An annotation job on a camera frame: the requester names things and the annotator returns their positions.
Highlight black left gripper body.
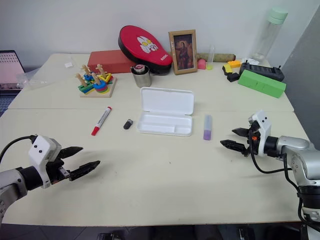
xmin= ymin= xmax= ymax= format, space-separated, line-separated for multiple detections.
xmin=46 ymin=149 xmax=72 ymax=186

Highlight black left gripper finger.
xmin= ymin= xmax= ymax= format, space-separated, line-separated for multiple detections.
xmin=60 ymin=146 xmax=84 ymax=159
xmin=68 ymin=160 xmax=102 ymax=182

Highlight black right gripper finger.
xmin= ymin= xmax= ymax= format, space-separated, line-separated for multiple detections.
xmin=231 ymin=127 xmax=251 ymax=138
xmin=219 ymin=139 xmax=248 ymax=155

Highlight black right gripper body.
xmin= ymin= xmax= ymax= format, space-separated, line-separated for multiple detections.
xmin=243 ymin=120 xmax=262 ymax=159

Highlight clear tube with purple cap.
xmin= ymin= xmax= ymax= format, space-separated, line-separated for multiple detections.
xmin=202 ymin=114 xmax=214 ymax=141

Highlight white plastic case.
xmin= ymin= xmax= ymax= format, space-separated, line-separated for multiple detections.
xmin=136 ymin=86 xmax=195 ymax=137

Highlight red and black paddle case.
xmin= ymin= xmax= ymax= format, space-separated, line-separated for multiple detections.
xmin=117 ymin=24 xmax=174 ymax=76

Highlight red and white marker pen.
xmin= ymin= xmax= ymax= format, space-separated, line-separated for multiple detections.
xmin=90 ymin=106 xmax=113 ymax=137

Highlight green foam block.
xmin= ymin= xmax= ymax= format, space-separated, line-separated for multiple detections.
xmin=237 ymin=69 xmax=287 ymax=99

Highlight small black block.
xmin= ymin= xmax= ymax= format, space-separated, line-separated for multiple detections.
xmin=226 ymin=71 xmax=240 ymax=83

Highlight yellow block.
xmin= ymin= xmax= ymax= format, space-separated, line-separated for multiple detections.
xmin=222 ymin=63 xmax=235 ymax=76

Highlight black remote controller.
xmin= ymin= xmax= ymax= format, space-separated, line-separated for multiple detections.
xmin=239 ymin=62 xmax=286 ymax=83

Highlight colourful wooden stacking toy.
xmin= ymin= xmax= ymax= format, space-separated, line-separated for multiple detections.
xmin=75 ymin=63 xmax=118 ymax=99

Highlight white round coiled item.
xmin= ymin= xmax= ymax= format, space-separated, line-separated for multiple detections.
xmin=240 ymin=57 xmax=262 ymax=67

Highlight rolled bamboo mat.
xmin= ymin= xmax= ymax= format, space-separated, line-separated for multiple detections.
xmin=194 ymin=51 xmax=237 ymax=63

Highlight clear plastic bag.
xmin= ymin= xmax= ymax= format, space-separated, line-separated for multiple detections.
xmin=15 ymin=66 xmax=52 ymax=89

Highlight clear plastic tube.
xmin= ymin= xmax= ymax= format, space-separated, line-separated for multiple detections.
xmin=208 ymin=44 xmax=217 ymax=64

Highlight red rectangular box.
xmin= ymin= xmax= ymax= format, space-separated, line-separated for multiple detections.
xmin=87 ymin=49 xmax=134 ymax=74

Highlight clear bottle with green lid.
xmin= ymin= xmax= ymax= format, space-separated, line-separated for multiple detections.
xmin=251 ymin=6 xmax=289 ymax=61

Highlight laptop computer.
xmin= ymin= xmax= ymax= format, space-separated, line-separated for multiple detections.
xmin=0 ymin=49 xmax=26 ymax=94

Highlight stainless steel cup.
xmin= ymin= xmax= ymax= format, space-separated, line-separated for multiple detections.
xmin=130 ymin=64 xmax=154 ymax=89

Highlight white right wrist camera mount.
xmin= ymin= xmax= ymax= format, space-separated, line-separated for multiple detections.
xmin=247 ymin=109 xmax=273 ymax=158

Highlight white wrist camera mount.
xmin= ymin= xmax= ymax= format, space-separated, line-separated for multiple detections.
xmin=27 ymin=134 xmax=62 ymax=190
xmin=247 ymin=109 xmax=273 ymax=158

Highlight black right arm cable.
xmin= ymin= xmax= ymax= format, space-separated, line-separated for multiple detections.
xmin=249 ymin=146 xmax=305 ymax=226

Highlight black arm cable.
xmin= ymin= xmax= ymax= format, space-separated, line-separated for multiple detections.
xmin=0 ymin=134 xmax=38 ymax=164
xmin=249 ymin=146 xmax=305 ymax=226

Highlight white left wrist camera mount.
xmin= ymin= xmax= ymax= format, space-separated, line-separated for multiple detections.
xmin=27 ymin=134 xmax=62 ymax=190

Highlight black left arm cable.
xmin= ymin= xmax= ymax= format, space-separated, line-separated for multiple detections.
xmin=0 ymin=134 xmax=38 ymax=164

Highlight wooden picture frame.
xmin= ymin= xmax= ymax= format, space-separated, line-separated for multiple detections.
xmin=167 ymin=29 xmax=199 ymax=76

